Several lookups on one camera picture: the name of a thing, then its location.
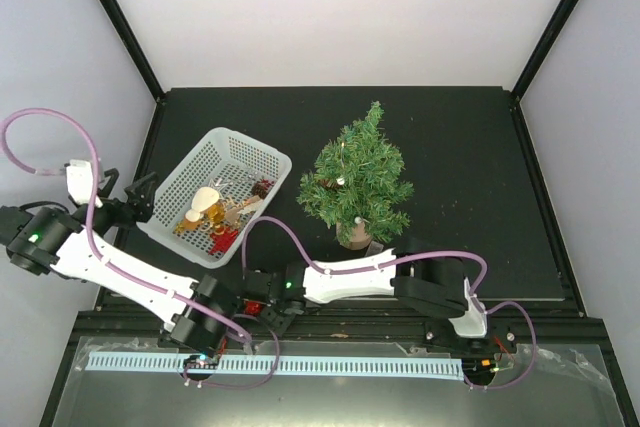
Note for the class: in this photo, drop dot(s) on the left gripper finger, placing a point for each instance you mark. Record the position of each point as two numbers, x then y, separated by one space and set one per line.
111 177
141 197

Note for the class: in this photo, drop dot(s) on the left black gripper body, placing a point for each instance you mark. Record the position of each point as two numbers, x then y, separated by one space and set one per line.
122 217

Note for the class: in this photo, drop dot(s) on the red gift box ornament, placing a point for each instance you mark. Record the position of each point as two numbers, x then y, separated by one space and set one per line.
253 308

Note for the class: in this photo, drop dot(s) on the gold gift box ornament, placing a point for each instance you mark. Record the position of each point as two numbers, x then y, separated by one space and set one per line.
216 213

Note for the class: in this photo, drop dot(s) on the white perforated plastic basket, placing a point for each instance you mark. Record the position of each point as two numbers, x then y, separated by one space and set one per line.
225 181

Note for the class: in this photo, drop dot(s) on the brown pine cone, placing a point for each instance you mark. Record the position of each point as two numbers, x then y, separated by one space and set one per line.
328 184

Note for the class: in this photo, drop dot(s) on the small green christmas tree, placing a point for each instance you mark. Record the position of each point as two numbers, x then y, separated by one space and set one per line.
367 168

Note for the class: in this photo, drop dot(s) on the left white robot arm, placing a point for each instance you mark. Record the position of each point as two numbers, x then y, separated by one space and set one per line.
196 314

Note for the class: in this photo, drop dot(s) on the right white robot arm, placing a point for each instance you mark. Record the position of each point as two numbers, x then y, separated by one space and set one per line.
436 284

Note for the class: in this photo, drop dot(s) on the clear battery box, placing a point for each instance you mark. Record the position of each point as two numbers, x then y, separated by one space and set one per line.
374 248

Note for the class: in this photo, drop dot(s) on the dark pine cone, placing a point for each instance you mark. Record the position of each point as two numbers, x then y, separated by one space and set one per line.
261 188

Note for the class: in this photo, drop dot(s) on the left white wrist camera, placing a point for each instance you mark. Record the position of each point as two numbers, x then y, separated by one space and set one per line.
79 180

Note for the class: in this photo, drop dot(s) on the white slotted cable duct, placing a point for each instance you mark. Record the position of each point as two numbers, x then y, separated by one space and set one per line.
317 366

